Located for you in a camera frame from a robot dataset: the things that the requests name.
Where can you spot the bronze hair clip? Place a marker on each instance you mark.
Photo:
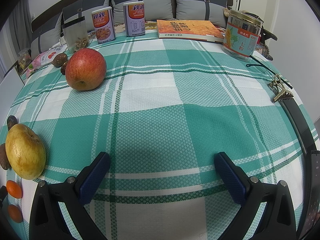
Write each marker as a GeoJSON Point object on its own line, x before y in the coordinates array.
{"type": "Point", "coordinates": [281, 93]}

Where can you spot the clear plastic snack bag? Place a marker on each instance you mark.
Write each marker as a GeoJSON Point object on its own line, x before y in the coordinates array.
{"type": "Point", "coordinates": [24, 58]}

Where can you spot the grey pillow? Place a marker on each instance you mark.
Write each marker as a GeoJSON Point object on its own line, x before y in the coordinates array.
{"type": "Point", "coordinates": [85, 3]}
{"type": "Point", "coordinates": [197, 5]}
{"type": "Point", "coordinates": [150, 0]}
{"type": "Point", "coordinates": [46, 35]}

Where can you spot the yellow apple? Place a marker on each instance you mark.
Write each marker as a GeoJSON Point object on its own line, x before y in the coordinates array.
{"type": "Point", "coordinates": [25, 152]}

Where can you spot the clear jar with orange label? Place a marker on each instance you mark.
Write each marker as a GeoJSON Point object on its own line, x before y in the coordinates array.
{"type": "Point", "coordinates": [240, 37]}

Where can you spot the thin-framed eyeglasses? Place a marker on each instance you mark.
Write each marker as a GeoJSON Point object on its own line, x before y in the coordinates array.
{"type": "Point", "coordinates": [252, 65]}

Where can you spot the grey curtain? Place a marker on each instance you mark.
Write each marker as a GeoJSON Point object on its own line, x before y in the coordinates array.
{"type": "Point", "coordinates": [23, 17]}

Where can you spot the small orange kumquat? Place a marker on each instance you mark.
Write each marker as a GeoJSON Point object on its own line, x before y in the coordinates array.
{"type": "Point", "coordinates": [13, 188]}
{"type": "Point", "coordinates": [15, 213]}

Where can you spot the green checked tablecloth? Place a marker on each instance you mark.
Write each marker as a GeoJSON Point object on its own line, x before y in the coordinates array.
{"type": "Point", "coordinates": [160, 100]}

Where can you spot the clear container with black lid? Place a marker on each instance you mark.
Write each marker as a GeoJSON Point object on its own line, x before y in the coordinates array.
{"type": "Point", "coordinates": [75, 37]}

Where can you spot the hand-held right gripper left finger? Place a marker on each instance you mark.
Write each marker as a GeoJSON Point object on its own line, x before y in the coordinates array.
{"type": "Point", "coordinates": [95, 177]}

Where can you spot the pink snack packet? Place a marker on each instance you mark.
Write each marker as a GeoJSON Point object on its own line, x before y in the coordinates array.
{"type": "Point", "coordinates": [45, 56]}

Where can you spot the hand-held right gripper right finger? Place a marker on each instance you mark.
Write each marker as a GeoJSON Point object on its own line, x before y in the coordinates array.
{"type": "Point", "coordinates": [230, 177]}

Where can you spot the reddish brown date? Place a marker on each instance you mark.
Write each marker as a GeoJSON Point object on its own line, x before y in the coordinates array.
{"type": "Point", "coordinates": [64, 68]}

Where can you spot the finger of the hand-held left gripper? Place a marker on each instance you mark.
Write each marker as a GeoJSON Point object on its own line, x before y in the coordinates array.
{"type": "Point", "coordinates": [2, 195]}

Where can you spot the brown sweet potato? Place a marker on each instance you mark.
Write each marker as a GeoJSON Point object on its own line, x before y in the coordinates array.
{"type": "Point", "coordinates": [60, 59]}

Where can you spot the red apple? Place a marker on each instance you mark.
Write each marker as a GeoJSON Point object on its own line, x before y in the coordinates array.
{"type": "Point", "coordinates": [85, 67]}

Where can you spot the white board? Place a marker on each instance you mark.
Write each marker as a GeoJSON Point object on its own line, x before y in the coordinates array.
{"type": "Point", "coordinates": [10, 92]}

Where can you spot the dark brown date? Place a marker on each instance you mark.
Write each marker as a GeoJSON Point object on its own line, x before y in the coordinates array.
{"type": "Point", "coordinates": [11, 122]}

